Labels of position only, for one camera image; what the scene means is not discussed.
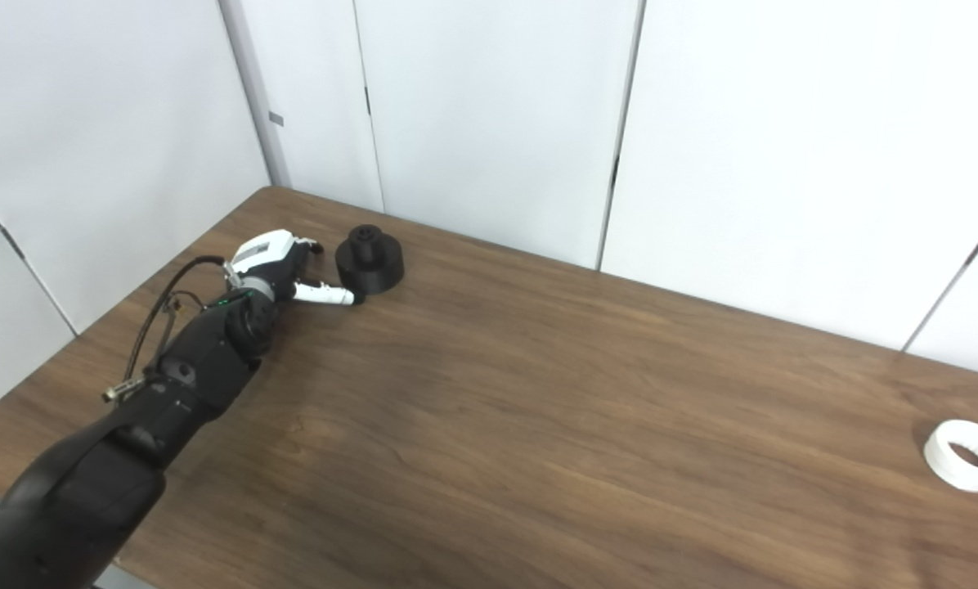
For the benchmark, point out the round black stepped part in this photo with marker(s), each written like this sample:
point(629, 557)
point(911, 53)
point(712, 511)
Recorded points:
point(374, 274)

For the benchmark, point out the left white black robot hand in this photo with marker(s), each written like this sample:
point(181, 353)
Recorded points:
point(264, 254)

